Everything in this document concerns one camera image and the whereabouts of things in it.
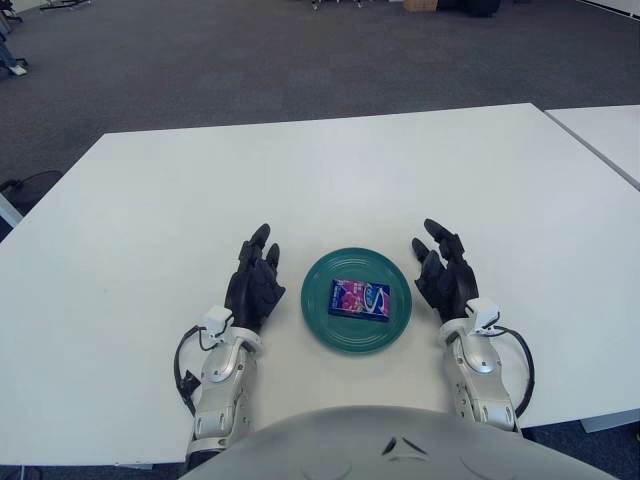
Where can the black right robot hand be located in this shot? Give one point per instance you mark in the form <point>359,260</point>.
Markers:
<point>450,287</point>

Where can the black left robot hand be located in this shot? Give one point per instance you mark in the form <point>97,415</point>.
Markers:
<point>252,290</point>

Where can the blue pink gum pack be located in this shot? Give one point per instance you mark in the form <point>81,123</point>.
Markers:
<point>360,300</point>

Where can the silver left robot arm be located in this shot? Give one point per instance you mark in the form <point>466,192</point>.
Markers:
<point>222,390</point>

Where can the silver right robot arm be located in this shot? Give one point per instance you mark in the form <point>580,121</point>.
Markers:
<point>482,375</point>

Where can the green round plate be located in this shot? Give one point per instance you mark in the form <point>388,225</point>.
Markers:
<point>320,295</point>

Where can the grey robot torso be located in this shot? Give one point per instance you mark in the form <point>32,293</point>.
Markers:
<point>375,450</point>

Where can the white neighbouring table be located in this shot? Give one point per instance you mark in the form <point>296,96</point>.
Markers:
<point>607,132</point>

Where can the grey table leg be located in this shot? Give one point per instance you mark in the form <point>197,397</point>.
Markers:
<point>7,210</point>

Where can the black upholstered furniture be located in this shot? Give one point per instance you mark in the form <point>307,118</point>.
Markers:
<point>474,6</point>

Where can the brown cardboard box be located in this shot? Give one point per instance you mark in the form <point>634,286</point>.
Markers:
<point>419,4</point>

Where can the chair caster wheels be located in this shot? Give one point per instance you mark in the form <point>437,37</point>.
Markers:
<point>316,4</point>

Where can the person leg with white shoe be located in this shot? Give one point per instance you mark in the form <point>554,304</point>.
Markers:
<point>6,55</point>

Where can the black floor stand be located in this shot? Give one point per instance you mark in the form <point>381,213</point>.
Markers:
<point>62,4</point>

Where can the black office chair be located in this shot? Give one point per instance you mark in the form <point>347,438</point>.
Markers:
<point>10,7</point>

